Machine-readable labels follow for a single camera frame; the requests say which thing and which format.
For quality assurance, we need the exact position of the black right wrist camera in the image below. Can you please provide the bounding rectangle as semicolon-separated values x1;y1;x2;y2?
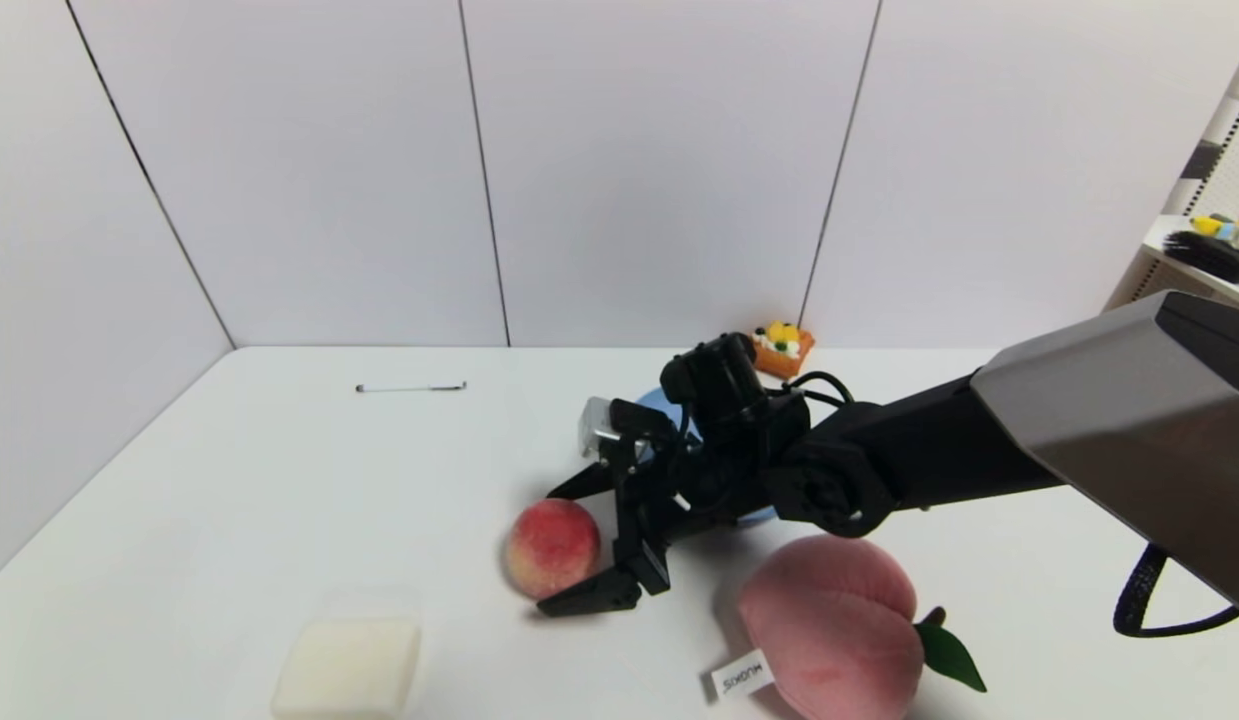
659;332;780;441

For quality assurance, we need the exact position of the white pegboard panel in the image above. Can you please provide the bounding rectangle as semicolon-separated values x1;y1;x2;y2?
1165;62;1239;219

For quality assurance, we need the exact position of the blue plastic plate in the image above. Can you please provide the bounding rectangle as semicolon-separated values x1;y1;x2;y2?
634;388;780;528

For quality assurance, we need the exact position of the yellow blue toy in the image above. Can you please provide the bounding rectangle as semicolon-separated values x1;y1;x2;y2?
1188;212;1239;252

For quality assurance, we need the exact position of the red yellow peach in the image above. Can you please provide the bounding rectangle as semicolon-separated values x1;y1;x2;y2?
504;498;602;601

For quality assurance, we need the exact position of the orange toy waffle with fruit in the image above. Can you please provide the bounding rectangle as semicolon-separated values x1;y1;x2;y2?
751;320;816;380

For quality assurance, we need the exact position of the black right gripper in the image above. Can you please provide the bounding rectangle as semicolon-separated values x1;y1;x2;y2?
536;451;718;617

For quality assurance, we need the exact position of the white soap bar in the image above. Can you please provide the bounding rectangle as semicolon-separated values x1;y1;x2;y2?
271;616;423;720

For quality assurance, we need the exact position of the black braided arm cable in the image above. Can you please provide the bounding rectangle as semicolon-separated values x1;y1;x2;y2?
1112;543;1239;639

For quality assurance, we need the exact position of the pink plush peach with tag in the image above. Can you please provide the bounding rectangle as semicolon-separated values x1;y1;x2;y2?
709;533;989;720

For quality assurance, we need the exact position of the black hair brush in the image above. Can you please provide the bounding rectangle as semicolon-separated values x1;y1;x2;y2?
1161;230;1239;284

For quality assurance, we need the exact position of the white side desk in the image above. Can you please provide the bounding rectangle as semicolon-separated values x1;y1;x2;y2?
1139;214;1239;309

